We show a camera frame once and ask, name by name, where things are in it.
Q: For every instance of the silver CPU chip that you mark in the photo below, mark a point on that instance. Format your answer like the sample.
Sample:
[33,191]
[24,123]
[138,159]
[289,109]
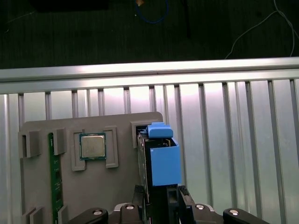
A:
[92,147]

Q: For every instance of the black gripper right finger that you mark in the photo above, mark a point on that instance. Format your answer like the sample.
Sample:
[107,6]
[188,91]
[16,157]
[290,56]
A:
[185,196]

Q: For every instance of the hard disk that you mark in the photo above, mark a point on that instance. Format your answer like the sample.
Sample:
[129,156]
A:
[164,163]

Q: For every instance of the grey parts rack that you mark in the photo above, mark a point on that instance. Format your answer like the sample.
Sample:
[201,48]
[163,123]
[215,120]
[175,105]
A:
[116,186]

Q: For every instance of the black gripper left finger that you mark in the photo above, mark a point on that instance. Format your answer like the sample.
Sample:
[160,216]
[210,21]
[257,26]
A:
[137,196]

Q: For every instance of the green RAM stick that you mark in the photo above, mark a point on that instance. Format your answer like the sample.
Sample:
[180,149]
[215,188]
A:
[56,177]

